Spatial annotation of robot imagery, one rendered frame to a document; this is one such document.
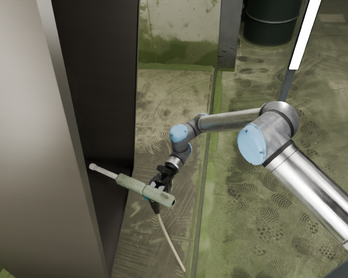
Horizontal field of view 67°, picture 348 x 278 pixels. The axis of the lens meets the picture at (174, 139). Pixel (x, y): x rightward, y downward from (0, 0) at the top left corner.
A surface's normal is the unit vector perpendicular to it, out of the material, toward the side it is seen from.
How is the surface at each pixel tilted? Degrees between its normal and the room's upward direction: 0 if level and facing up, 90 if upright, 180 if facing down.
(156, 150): 0
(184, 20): 90
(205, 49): 90
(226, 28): 90
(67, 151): 90
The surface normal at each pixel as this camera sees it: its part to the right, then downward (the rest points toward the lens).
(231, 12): -0.17, 0.75
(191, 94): -0.07, -0.66
